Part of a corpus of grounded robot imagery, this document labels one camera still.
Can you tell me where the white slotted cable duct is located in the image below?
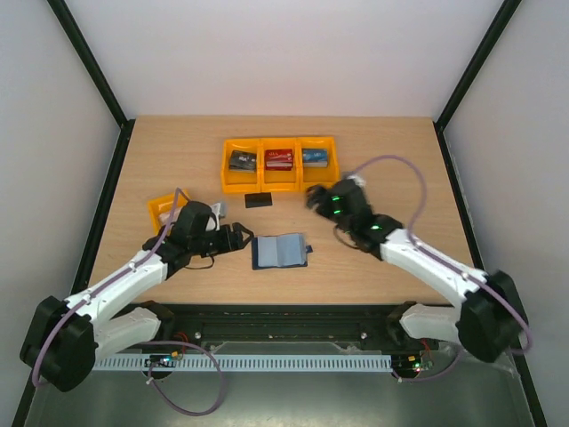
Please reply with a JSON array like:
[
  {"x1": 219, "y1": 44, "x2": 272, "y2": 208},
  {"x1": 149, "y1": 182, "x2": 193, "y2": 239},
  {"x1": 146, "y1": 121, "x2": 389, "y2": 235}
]
[{"x1": 93, "y1": 353, "x2": 391, "y2": 373}]

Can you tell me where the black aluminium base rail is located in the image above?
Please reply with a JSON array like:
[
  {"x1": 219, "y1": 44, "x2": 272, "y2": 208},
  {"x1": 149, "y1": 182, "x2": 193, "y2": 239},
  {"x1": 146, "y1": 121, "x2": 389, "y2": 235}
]
[{"x1": 101, "y1": 303, "x2": 521, "y2": 352}]

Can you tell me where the card in small bin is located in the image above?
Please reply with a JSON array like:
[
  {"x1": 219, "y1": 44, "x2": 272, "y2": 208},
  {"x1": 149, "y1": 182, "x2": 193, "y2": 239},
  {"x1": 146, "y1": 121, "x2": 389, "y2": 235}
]
[{"x1": 158, "y1": 209, "x2": 180, "y2": 225}]

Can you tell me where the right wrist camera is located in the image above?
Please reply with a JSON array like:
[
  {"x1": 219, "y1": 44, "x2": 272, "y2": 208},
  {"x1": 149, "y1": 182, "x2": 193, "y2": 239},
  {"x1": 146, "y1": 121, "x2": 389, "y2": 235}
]
[{"x1": 347, "y1": 174, "x2": 366, "y2": 188}]

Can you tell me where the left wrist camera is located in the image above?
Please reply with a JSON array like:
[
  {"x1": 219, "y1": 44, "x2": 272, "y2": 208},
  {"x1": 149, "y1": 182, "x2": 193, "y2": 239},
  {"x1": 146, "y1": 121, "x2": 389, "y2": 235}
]
[{"x1": 206, "y1": 202, "x2": 227, "y2": 231}]

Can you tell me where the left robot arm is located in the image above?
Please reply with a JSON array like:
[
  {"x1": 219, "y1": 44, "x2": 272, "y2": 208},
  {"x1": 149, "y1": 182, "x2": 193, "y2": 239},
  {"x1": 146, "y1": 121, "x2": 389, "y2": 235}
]
[{"x1": 20, "y1": 201, "x2": 254, "y2": 391}]

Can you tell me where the blue card stack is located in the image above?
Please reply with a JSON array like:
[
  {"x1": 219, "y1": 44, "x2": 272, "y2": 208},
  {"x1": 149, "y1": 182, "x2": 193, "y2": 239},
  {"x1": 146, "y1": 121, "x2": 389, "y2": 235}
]
[{"x1": 301, "y1": 149, "x2": 329, "y2": 168}]

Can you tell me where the blue leather card holder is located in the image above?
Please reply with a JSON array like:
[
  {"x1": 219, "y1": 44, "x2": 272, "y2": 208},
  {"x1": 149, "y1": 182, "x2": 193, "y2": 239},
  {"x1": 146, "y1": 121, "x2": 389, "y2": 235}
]
[{"x1": 252, "y1": 233, "x2": 313, "y2": 270}]

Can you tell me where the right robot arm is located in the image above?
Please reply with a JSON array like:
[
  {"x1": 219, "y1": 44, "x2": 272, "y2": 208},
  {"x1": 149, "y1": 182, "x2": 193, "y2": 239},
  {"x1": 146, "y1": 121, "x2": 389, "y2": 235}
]
[{"x1": 306, "y1": 179, "x2": 528, "y2": 363}]

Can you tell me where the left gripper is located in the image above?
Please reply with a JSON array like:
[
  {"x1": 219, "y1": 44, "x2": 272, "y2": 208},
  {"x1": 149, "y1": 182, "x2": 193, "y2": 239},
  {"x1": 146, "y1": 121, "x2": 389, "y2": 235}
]
[{"x1": 190, "y1": 222, "x2": 254, "y2": 257}]

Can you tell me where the small yellow bin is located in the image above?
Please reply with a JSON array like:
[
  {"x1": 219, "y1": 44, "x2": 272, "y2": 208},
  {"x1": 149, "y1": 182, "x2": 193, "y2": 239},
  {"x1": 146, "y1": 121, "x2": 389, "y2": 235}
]
[{"x1": 147, "y1": 189, "x2": 189, "y2": 233}]

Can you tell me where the black card stack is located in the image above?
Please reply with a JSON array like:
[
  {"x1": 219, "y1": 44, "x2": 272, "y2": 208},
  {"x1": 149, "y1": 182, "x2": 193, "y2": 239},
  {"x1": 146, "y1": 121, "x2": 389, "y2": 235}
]
[{"x1": 228, "y1": 150, "x2": 257, "y2": 173}]

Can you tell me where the red card stack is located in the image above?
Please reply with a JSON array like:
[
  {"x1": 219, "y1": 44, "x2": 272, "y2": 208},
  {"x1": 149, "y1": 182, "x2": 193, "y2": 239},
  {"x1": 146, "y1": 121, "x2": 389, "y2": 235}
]
[{"x1": 264, "y1": 149, "x2": 294, "y2": 171}]

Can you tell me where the yellow three-compartment bin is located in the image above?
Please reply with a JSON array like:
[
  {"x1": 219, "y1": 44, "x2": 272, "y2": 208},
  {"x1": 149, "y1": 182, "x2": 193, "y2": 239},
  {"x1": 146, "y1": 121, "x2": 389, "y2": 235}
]
[{"x1": 220, "y1": 136, "x2": 340, "y2": 194}]

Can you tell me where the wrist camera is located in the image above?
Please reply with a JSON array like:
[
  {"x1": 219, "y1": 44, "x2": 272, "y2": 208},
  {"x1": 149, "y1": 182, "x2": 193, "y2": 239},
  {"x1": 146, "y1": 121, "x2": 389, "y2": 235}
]
[
  {"x1": 347, "y1": 174, "x2": 366, "y2": 188},
  {"x1": 206, "y1": 202, "x2": 227, "y2": 231}
]

